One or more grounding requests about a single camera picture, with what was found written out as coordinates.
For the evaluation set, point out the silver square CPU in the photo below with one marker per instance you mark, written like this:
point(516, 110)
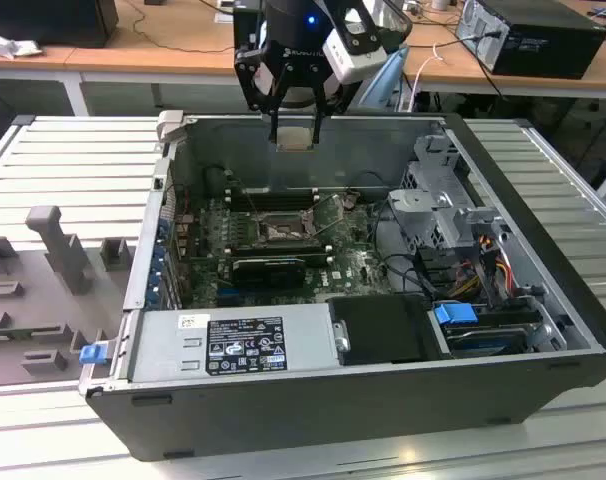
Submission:
point(295, 138)

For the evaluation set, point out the pale blue chair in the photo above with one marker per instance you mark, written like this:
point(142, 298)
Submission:
point(383, 80)

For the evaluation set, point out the white barcode sticker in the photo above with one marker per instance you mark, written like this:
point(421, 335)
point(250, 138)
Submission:
point(193, 321)

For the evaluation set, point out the wooden desk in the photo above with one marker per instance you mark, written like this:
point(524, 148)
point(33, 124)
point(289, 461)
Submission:
point(453, 60)
point(158, 45)

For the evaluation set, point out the black desktop computer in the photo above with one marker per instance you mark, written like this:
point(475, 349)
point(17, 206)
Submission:
point(548, 45)

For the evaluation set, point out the black box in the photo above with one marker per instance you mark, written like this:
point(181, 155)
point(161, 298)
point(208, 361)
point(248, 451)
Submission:
point(48, 20)

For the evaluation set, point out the black certification label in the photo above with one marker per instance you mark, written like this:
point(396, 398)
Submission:
point(243, 345)

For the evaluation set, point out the crumpled white paper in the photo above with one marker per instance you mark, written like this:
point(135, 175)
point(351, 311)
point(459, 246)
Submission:
point(13, 46)

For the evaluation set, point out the silver metal drive cage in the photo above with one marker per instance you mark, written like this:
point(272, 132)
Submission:
point(418, 205)

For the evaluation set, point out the black open PC case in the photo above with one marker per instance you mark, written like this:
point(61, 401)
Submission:
point(333, 415)

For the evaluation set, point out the black graphics card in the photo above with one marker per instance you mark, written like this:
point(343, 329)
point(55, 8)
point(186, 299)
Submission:
point(268, 274)

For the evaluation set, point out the grey parts rack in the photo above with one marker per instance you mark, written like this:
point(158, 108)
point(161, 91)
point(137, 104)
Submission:
point(28, 305)

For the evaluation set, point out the blue case latch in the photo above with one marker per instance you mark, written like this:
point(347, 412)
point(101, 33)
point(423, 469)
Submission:
point(93, 354)

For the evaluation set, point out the hard disk drive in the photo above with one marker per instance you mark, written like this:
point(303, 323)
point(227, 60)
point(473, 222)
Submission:
point(488, 342)

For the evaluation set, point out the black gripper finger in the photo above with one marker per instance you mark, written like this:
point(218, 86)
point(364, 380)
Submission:
point(335, 100)
point(248, 85)

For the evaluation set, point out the green motherboard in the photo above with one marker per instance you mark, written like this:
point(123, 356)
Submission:
point(353, 260)

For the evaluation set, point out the silver power supply unit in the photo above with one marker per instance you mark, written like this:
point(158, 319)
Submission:
point(153, 350)

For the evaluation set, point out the blue disk carrier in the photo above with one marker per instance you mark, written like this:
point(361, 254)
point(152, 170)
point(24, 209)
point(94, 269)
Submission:
point(455, 320)

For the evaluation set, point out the black plastic shroud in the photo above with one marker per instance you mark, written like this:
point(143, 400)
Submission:
point(383, 325)

